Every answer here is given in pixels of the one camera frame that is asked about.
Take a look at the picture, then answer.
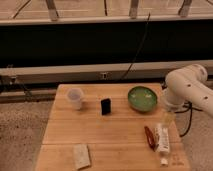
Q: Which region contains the black floor cable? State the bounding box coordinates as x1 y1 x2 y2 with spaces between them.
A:
174 101 203 138

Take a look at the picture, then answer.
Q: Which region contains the red-brown pen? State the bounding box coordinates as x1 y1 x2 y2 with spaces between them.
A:
144 126 156 151

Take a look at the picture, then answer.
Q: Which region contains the black eraser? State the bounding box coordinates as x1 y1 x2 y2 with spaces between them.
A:
101 98 111 115

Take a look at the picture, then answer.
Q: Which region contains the white tube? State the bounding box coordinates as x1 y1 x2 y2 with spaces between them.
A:
155 123 170 167

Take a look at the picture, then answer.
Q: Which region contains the white folded cloth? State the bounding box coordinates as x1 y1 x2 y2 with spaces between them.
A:
73 144 91 170

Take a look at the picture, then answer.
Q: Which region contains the black hanging cable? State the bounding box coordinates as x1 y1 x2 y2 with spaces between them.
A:
118 12 152 82

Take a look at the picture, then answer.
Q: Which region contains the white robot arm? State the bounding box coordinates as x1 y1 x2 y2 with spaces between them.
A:
161 64 213 126

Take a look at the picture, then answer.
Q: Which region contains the translucent plastic cup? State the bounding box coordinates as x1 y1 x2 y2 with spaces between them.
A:
66 88 84 110

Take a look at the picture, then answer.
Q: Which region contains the green bowl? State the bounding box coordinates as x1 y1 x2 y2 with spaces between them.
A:
127 86 158 112

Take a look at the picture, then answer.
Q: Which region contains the metal wall rail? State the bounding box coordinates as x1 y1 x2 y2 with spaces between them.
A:
0 60 213 84

